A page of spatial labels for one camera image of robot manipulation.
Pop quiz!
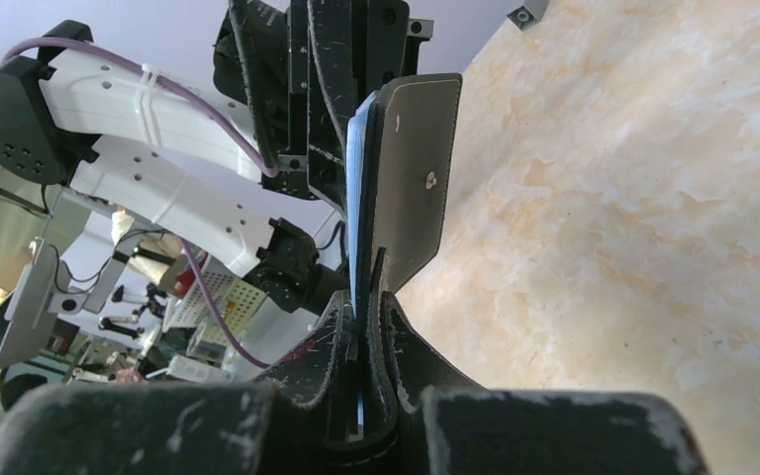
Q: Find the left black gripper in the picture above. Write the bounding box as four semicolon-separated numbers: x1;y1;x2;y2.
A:
213;0;434;213

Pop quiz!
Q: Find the small grey tool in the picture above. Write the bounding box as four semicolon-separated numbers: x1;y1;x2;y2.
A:
506;0;550;31

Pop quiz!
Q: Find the white perforated basket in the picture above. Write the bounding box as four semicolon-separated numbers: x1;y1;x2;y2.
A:
162;256;266;336

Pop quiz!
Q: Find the black leather card holder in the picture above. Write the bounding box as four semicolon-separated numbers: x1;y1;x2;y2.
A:
328;73;463;457

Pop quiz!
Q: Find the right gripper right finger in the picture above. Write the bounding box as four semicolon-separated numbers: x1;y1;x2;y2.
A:
381;293;711;474

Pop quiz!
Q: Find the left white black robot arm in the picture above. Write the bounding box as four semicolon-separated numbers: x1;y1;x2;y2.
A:
0;1;434;314

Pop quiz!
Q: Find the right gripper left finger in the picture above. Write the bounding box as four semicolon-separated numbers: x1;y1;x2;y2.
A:
0;291;357;474

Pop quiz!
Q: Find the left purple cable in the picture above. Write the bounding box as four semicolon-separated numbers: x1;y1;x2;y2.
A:
0;36;281;370

